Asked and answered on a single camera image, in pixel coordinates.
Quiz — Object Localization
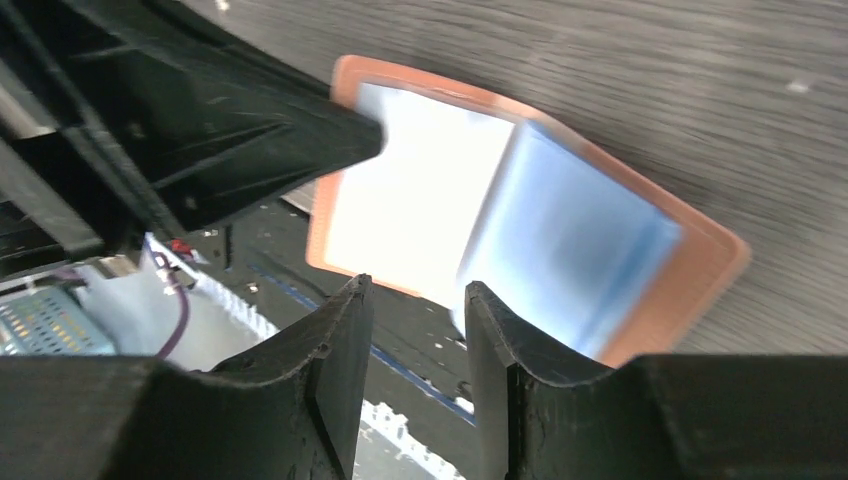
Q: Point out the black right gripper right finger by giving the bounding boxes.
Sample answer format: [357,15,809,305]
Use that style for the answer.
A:
[465,281,529,479]

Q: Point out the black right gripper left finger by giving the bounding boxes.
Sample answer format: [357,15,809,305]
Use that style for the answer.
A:
[311,274,374,479]

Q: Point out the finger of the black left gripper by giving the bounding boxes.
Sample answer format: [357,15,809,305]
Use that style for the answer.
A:
[1,1,383,265]

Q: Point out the brown leather card holder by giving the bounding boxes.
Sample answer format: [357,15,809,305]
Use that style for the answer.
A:
[306,55,751,367]

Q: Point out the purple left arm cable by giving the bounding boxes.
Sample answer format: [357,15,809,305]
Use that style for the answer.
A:
[142,238,192,361]

